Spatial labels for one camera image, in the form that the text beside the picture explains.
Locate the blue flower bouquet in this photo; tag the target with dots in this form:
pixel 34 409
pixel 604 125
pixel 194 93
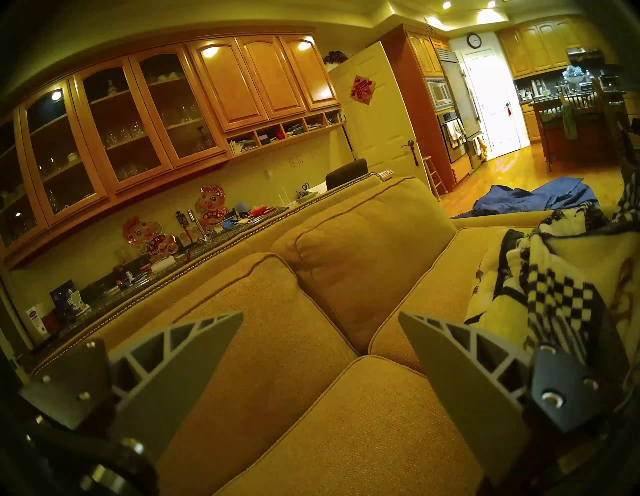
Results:
pixel 573 74

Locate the wooden kitchen cabinets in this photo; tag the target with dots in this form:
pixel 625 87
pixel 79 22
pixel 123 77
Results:
pixel 540 47

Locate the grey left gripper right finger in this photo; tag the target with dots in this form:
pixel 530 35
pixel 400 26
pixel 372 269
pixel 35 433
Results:
pixel 465 385

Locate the steel refrigerator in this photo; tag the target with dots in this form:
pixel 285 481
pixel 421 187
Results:
pixel 465 90

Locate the printed scripture fleece blanket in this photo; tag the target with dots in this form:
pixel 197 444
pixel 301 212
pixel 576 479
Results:
pixel 560 280

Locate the wooden wall cabinets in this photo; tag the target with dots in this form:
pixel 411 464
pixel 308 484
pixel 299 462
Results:
pixel 250 80

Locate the white lotion bottle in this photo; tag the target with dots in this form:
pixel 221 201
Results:
pixel 37 320

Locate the cream panel door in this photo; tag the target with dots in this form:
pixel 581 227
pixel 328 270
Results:
pixel 380 125

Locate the blue plush ball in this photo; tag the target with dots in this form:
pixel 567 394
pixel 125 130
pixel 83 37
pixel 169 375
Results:
pixel 242 208

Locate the black office chair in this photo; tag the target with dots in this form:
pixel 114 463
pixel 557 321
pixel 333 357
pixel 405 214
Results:
pixel 345 172

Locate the yellow loveseat sofa frame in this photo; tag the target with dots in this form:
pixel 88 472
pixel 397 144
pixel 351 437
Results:
pixel 320 200

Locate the yellow sofa seat cushion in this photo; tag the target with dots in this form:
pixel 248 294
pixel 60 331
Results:
pixel 440 290
pixel 360 435

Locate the round wall clock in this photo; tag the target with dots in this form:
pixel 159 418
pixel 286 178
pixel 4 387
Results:
pixel 474 40

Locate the wooden stool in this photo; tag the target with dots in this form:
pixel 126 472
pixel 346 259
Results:
pixel 434 177

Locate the green hanging towel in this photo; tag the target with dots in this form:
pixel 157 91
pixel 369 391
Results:
pixel 568 120

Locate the red toy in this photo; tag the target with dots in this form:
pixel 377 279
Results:
pixel 258 210

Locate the dark blue carton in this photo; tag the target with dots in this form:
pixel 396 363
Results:
pixel 62 295

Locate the white flat box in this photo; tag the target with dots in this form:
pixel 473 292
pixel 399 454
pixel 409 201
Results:
pixel 162 264

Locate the crumpled dark blue cloth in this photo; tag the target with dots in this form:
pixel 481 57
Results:
pixel 525 200

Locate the steel microwave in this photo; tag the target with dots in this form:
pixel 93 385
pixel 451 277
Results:
pixel 440 94

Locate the dark wooden bar counter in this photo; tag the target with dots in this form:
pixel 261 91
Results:
pixel 590 135

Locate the dark ornament above door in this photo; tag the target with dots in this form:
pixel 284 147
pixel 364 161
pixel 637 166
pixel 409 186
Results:
pixel 336 56

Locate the white kitchen exit door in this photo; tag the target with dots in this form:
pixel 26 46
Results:
pixel 495 100

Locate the steel wall oven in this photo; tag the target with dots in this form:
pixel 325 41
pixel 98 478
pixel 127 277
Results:
pixel 462 152

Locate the wooden counter with stone top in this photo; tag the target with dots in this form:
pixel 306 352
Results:
pixel 100 302

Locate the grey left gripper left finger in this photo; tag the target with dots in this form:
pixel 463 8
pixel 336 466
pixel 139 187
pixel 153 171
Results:
pixel 170 380

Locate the hanging kitchen towels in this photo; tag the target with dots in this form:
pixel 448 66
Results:
pixel 454 132

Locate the red cup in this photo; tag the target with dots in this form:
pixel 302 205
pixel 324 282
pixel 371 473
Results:
pixel 51 322

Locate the red diamond door sign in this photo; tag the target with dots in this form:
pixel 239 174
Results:
pixel 362 90

